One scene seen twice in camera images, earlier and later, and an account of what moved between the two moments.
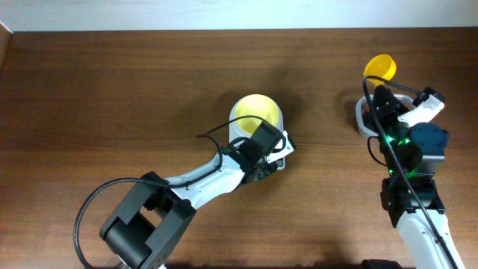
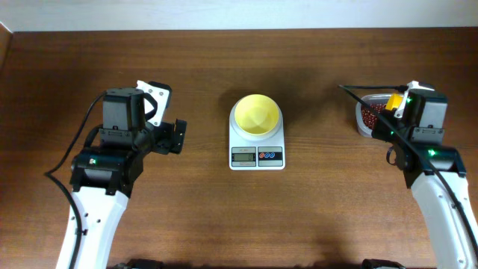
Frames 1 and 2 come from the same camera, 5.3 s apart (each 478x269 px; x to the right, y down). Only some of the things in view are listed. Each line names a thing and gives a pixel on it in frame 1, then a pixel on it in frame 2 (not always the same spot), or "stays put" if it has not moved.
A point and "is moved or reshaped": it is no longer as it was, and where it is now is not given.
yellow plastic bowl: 255,104 stays put
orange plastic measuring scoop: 382,66 is moved or reshaped
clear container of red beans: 364,111 stays put
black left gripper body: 264,170 → 178,135
